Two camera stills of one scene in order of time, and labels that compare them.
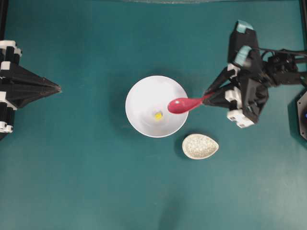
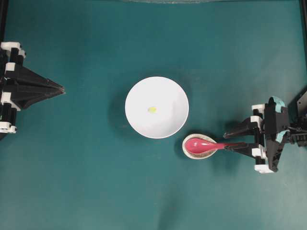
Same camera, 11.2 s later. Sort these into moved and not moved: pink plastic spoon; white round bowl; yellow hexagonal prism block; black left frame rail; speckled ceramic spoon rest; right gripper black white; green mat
Moved: right gripper black white; pink plastic spoon; yellow hexagonal prism block
Not moved: white round bowl; speckled ceramic spoon rest; green mat; black left frame rail
